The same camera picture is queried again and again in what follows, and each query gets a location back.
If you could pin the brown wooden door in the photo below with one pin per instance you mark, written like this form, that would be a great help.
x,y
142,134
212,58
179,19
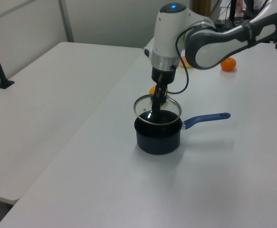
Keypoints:
x,y
201,7

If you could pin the glass lid with blue knob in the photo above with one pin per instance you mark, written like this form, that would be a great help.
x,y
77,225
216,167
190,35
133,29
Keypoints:
x,y
171,107

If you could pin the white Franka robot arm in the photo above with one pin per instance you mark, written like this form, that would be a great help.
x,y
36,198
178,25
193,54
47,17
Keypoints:
x,y
166,35

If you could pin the black tripod pole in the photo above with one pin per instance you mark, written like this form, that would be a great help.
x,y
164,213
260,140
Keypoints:
x,y
233,10

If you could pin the orange tangerine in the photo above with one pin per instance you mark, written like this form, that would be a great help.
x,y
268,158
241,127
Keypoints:
x,y
228,64

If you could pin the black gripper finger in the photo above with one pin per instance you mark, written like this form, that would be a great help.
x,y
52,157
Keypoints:
x,y
164,95
156,102

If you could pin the pink yellow peach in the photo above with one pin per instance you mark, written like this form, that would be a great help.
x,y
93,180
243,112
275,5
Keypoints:
x,y
184,63

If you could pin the dark blue saucepan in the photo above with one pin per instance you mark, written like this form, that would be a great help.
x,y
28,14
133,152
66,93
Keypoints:
x,y
158,142

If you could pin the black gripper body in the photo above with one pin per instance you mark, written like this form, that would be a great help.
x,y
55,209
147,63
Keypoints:
x,y
168,75

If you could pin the grey partition post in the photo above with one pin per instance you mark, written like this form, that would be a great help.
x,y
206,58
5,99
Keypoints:
x,y
66,21

